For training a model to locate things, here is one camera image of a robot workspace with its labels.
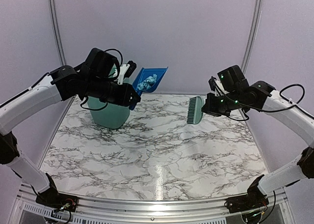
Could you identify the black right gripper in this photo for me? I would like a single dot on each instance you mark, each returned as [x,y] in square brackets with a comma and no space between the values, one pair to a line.
[209,107]

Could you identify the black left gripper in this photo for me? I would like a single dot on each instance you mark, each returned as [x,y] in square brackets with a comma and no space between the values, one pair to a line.
[123,99]

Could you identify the green hand brush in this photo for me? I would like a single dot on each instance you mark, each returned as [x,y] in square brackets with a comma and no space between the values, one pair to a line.
[194,113]

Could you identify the blue plastic dustpan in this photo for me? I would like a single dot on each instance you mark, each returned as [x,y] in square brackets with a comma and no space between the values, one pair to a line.
[144,74]

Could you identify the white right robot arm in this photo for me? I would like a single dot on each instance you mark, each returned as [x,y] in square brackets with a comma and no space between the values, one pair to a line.
[278,145]

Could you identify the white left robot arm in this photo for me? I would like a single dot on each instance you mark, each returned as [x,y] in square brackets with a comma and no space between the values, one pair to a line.
[54,87]

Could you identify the green plastic waste bin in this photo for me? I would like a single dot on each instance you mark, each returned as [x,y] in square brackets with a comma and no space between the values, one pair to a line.
[106,114]

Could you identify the light blue white paper scrap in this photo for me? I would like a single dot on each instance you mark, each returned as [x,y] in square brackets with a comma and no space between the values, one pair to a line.
[151,80]

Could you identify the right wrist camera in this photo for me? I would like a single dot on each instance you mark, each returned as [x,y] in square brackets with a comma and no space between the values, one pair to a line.
[233,79]

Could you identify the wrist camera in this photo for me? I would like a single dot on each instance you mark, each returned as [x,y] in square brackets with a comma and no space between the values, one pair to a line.
[99,64]
[233,79]

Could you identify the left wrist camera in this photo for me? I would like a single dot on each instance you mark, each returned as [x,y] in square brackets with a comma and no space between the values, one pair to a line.
[99,64]

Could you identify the right aluminium frame post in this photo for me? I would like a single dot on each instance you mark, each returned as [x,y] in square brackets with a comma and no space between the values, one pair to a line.
[252,34]

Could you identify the aluminium frame post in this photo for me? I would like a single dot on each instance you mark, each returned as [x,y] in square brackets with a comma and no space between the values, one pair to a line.
[252,34]
[56,32]

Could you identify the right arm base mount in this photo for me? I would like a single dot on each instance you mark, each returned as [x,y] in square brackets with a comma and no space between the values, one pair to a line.
[245,202]

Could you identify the aluminium front rail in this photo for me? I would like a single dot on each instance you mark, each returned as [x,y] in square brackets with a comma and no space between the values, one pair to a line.
[93,210]

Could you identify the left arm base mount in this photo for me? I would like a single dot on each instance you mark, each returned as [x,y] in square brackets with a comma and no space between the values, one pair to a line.
[69,202]

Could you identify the left aluminium frame post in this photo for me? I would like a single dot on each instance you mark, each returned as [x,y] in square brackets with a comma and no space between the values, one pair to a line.
[56,32]

